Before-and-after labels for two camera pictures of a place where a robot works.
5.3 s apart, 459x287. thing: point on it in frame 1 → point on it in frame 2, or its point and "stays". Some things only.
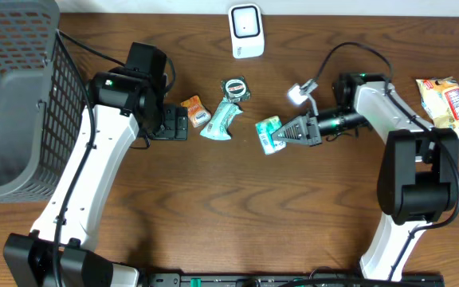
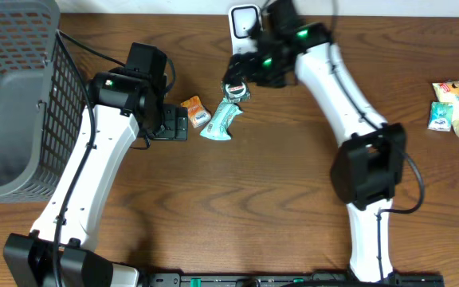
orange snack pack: (198, 114) stays
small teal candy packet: (264, 128) → (441, 116)
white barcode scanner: (247, 30) stays
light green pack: (217, 128) stays
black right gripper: (302, 136) → (245, 61)
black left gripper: (171, 132) stays
